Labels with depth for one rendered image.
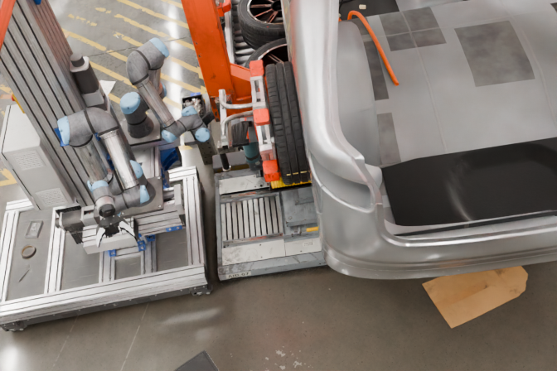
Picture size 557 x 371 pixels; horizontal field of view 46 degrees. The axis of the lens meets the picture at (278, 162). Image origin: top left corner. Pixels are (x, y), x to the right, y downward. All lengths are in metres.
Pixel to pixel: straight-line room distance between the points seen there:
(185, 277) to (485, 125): 1.84
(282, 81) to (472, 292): 1.62
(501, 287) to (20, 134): 2.69
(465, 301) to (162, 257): 1.75
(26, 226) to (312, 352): 1.97
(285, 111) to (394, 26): 0.93
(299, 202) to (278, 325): 0.74
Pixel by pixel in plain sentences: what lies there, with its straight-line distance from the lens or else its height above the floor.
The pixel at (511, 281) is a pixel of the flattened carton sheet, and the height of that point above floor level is 0.01.
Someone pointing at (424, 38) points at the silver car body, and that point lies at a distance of 3.69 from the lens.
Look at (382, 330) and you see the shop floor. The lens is 3.75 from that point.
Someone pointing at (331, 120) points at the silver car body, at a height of 1.66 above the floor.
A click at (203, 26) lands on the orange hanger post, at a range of 3.61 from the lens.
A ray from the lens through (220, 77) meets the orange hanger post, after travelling 3.84.
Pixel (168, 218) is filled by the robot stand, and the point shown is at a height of 0.67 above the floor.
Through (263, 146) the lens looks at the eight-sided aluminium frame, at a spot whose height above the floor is 0.97.
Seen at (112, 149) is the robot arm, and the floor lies 1.32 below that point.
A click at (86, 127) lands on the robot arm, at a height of 1.42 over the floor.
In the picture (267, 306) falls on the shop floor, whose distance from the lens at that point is 3.86.
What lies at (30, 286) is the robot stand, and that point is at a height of 0.21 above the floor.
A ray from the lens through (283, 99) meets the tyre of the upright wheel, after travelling 3.22.
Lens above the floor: 3.37
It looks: 49 degrees down
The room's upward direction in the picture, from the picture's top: 11 degrees counter-clockwise
